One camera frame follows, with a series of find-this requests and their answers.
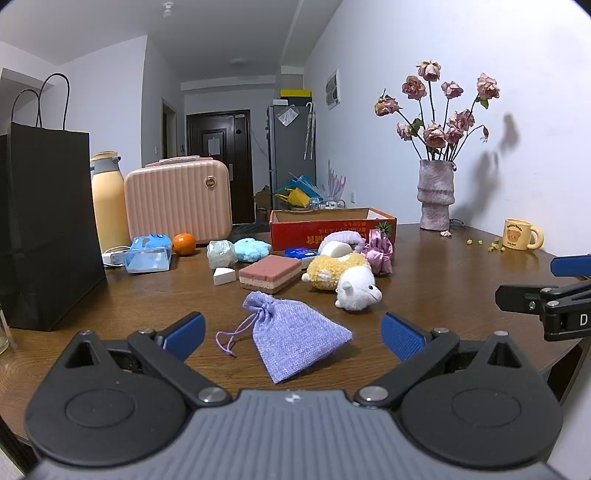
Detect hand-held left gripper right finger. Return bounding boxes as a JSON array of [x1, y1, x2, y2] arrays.
[[355, 312, 546, 409]]

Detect white charger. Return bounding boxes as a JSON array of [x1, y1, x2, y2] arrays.
[[102, 246, 132, 268]]

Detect pink plastic hangers bundle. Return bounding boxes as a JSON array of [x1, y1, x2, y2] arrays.
[[327, 159, 347, 201]]

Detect black paper bag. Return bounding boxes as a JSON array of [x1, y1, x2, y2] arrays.
[[0, 74, 108, 332]]

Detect blue tissue pack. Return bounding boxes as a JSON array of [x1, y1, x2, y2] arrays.
[[124, 234, 174, 274]]

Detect grey refrigerator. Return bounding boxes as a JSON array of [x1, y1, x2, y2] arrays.
[[268, 102, 317, 208]]

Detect purple satin scrunchie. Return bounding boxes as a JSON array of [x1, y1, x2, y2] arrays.
[[362, 229, 394, 275]]

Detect scattered yellow flower bits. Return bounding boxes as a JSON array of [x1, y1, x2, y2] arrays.
[[465, 237, 504, 254]]

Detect side doorway frame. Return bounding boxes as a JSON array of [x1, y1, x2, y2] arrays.
[[161, 98, 178, 160]]

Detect pink ribbed small suitcase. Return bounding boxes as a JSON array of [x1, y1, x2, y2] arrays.
[[124, 157, 233, 245]]

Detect red cardboard box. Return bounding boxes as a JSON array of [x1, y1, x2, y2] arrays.
[[269, 207, 398, 252]]

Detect bunch of dried pink roses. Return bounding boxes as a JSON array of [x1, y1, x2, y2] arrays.
[[374, 60, 502, 162]]

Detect clear folded umbrella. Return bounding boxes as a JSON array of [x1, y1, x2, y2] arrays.
[[303, 102, 317, 161]]

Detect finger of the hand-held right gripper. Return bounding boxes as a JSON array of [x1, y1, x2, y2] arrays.
[[550, 254, 591, 279], [495, 281, 591, 318]]

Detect yellow thermos bottle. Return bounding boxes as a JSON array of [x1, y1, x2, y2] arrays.
[[90, 151, 132, 254]]

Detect yellow plastic dustpan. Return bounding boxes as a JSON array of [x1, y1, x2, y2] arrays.
[[276, 189, 310, 209]]

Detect purple drawstring pouch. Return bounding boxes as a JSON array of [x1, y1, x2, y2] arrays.
[[215, 291, 354, 385]]

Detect white round puff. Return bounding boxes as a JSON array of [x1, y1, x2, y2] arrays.
[[318, 241, 354, 259]]

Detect pink layered sponge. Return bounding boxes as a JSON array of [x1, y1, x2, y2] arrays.
[[238, 255, 303, 295]]

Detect pink fluffy headband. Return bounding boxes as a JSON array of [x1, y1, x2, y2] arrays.
[[318, 229, 368, 252]]

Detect yellow plush toy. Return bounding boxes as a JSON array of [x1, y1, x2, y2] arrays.
[[301, 252, 372, 291]]

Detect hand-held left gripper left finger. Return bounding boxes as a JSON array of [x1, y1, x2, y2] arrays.
[[50, 312, 232, 409]]

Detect blue plastic rack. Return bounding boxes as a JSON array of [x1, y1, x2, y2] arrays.
[[277, 172, 324, 197]]

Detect yellow bear mug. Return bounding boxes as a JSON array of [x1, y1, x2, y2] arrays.
[[503, 218, 546, 251]]

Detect white wall panel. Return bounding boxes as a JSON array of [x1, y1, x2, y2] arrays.
[[324, 69, 341, 110]]

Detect blue star plush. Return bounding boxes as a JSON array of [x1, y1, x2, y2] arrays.
[[232, 237, 273, 264]]

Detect orange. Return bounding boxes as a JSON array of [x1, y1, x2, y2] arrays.
[[172, 233, 197, 256]]

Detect pink textured vase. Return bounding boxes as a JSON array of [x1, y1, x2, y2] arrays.
[[417, 159, 457, 232]]

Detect dark brown door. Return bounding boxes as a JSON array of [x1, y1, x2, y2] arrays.
[[186, 110, 252, 224]]

